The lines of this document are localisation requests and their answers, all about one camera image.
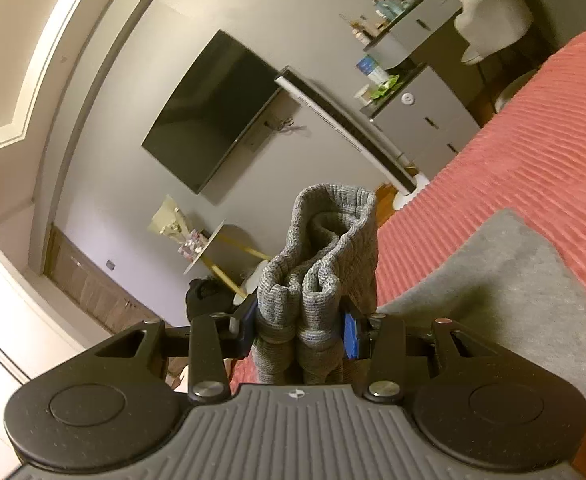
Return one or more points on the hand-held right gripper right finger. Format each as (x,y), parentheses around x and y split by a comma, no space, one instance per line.
(351,337)

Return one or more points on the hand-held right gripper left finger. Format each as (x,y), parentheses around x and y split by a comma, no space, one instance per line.
(247,332)

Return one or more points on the grey sweat pants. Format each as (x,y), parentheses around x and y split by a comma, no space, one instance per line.
(323,275)

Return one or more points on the black backpack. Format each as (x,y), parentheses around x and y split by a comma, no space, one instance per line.
(205,300)

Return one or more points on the yellow round side table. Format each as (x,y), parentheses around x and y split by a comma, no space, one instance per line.
(223,247)

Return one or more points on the pink patterned gift box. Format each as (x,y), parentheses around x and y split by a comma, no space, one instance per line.
(193,247)

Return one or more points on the cream wrapped bouquet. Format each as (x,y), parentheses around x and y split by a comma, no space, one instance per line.
(165,217)

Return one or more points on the brown wooden door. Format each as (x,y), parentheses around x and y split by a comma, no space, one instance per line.
(88,280)

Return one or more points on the white tower fan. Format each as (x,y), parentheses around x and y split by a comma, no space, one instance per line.
(343,125)

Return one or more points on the grey bedside cabinet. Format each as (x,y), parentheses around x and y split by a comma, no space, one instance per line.
(423,120)

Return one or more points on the green packets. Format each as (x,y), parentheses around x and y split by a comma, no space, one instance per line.
(385,87)

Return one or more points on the pink ribbed blanket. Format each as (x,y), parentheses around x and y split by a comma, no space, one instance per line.
(523,135)

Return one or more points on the blue and white box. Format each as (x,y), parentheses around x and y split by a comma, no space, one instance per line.
(372,67)

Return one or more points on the reed diffuser bottle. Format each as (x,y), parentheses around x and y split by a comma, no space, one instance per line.
(360,30)

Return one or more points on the grey vanity desk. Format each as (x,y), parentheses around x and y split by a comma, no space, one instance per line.
(423,25)

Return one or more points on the blue glass bottle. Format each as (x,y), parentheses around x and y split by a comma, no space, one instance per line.
(398,7)

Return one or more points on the grey shell-back chair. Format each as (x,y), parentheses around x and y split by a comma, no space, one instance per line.
(498,20)

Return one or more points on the black wall television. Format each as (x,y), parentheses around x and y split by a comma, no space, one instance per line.
(213,110)

